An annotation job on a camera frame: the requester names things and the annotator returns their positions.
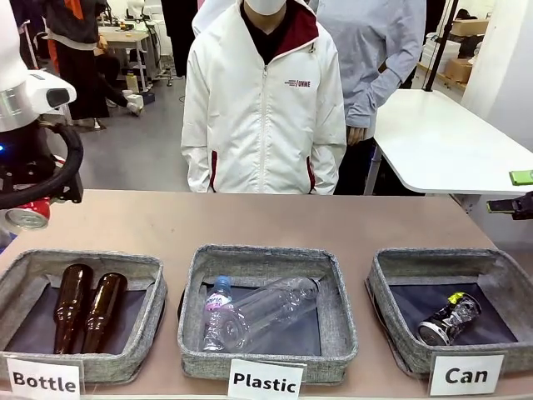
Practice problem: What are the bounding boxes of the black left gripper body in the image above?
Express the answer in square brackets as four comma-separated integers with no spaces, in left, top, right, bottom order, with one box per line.
[0,154,85,206]

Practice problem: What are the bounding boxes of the crushed red soda can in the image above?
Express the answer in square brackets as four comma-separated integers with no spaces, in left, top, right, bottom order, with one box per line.
[3,198,53,233]

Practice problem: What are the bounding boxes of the crushed black drink can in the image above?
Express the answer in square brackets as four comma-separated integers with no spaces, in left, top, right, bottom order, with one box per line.
[417,292,483,347]

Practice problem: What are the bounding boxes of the brown glass beer bottle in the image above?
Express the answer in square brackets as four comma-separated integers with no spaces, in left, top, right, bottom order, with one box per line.
[52,263,95,356]
[80,272,128,353]

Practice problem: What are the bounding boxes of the large clear plastic bottle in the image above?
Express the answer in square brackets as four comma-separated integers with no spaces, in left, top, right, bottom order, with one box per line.
[214,276,322,352]

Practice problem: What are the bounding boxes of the person's right forearm white sleeve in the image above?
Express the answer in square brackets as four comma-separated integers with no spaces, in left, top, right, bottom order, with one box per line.
[181,132,219,193]

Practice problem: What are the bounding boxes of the person's left forearm white sleeve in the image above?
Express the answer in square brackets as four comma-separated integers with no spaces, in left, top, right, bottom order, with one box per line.
[308,139,347,196]

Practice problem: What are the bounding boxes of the grey fabric basket labelled Can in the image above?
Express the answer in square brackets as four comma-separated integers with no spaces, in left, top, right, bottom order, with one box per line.
[366,248,533,374]

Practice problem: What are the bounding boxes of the white Can label card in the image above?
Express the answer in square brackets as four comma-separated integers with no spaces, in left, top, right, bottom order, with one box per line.
[429,352,506,396]

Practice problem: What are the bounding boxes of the grey fabric basket labelled Plastic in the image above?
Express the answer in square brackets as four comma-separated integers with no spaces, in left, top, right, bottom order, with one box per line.
[177,244,359,376]

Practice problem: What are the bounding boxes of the grey fabric basket labelled Bottle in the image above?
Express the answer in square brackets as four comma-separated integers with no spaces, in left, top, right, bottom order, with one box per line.
[0,248,168,385]

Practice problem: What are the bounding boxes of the blue-shirted bystander hand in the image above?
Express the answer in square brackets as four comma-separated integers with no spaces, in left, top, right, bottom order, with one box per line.
[346,123,370,148]

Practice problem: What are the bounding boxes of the bystander in black skirt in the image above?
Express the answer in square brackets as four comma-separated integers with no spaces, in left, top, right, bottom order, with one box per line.
[43,0,111,128]

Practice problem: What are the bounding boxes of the large brown cardboard box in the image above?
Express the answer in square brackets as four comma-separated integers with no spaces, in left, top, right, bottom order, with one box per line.
[444,57,474,84]

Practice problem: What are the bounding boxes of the white sneaker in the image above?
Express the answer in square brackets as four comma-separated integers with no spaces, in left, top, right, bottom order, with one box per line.
[126,94,145,118]

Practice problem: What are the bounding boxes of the black vertical pole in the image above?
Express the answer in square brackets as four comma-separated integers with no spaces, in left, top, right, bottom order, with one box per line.
[422,0,460,93]

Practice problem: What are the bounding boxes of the cardboard box on shelf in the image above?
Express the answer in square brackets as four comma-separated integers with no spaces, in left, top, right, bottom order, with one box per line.
[451,17,491,38]

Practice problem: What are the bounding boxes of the grey background desk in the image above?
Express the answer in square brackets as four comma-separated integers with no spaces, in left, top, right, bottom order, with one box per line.
[97,27,152,92]

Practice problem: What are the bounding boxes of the bystander in blue shirt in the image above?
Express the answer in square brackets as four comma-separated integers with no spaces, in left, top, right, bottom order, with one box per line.
[316,0,427,130]

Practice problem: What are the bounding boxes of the white Bottle label card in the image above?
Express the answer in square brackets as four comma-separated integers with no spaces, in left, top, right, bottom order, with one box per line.
[6,357,82,395]

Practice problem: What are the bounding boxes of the small pink-labelled plastic bottle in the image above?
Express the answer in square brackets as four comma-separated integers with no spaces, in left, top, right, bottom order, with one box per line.
[202,275,235,352]

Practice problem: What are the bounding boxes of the person in white jacket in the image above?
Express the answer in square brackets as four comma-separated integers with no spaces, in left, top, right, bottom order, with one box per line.
[180,0,347,196]

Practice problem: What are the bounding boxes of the white face mask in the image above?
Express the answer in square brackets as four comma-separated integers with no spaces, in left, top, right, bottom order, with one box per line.
[243,0,288,17]

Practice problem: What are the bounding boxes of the white Plastic label card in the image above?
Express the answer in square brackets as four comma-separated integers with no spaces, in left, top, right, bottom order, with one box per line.
[227,357,307,398]

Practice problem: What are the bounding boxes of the black corrugated cable hose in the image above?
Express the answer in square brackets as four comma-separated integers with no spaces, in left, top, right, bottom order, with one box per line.
[38,122,85,198]

